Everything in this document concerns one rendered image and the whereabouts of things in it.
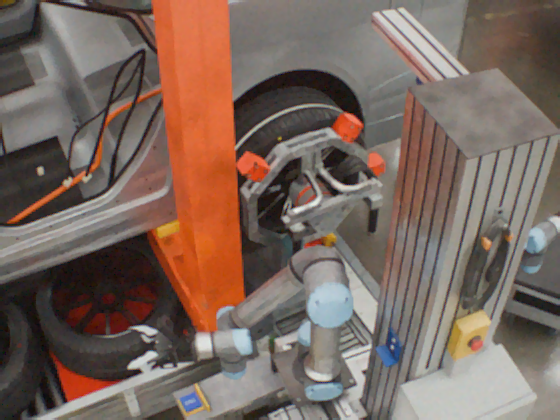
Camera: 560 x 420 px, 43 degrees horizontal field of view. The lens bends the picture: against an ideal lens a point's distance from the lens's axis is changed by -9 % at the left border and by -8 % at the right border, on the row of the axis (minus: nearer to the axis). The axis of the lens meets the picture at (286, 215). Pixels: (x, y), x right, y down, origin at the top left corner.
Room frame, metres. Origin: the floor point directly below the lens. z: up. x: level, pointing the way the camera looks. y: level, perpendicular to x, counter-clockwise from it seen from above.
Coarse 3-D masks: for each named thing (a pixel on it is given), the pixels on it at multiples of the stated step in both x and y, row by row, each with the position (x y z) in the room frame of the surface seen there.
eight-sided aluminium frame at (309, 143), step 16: (288, 144) 2.16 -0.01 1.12; (304, 144) 2.16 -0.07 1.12; (320, 144) 2.17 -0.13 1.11; (336, 144) 2.20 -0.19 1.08; (352, 144) 2.25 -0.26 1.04; (272, 160) 2.12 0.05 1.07; (288, 160) 2.11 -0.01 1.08; (368, 160) 2.28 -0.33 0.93; (272, 176) 2.08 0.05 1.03; (352, 176) 2.30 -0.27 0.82; (240, 192) 2.07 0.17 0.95; (256, 192) 2.05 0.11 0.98; (256, 208) 2.04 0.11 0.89; (352, 208) 2.25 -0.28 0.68; (256, 224) 2.04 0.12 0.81; (256, 240) 2.04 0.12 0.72; (272, 240) 2.07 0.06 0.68
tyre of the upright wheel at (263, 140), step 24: (264, 96) 2.38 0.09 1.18; (288, 96) 2.38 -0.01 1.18; (312, 96) 2.42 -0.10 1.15; (240, 120) 2.29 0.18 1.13; (264, 120) 2.25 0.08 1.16; (288, 120) 2.23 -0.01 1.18; (312, 120) 2.25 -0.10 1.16; (336, 120) 2.30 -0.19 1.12; (240, 144) 2.18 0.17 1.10; (264, 144) 2.16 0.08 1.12; (360, 144) 2.36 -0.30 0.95; (240, 216) 2.10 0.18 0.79
